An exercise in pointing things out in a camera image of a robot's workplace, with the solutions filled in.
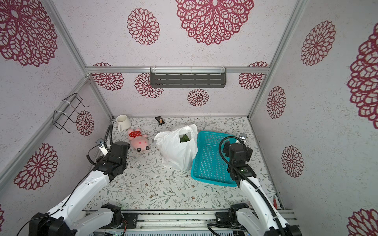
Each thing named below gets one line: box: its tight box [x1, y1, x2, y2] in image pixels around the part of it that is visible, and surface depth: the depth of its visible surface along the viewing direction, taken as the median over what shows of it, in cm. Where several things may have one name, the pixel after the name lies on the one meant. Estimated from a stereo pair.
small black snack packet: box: [154, 116, 166, 126], surface depth 119 cm
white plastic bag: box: [154, 124, 199, 172], surface depth 81 cm
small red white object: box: [127, 127, 151, 153], surface depth 102 cm
